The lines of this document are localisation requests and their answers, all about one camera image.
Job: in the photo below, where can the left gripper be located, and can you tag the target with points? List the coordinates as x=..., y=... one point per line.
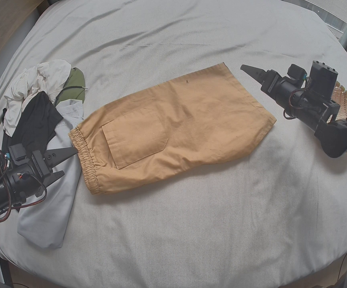
x=26, y=187

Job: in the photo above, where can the bed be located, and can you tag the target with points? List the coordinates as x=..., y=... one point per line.
x=173, y=25

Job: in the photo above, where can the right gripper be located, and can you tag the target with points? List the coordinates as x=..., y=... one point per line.
x=281, y=88

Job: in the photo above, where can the pale blue garment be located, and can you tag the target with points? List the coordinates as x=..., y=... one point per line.
x=50, y=208

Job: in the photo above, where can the green garment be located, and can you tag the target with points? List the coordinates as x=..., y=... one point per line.
x=76, y=79

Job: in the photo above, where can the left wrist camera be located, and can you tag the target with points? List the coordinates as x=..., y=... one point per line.
x=17, y=153

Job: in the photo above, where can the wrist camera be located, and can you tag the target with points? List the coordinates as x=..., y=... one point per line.
x=296, y=72
x=17, y=153

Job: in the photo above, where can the round woven basket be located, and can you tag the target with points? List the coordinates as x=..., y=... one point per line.
x=345, y=96

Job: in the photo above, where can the white garment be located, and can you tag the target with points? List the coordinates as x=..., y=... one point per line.
x=50, y=73

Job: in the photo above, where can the black garment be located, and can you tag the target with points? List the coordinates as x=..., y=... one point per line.
x=35, y=121

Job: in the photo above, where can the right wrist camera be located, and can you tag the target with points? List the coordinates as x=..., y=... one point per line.
x=296, y=72

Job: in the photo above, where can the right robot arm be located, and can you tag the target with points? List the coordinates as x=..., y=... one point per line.
x=335, y=136

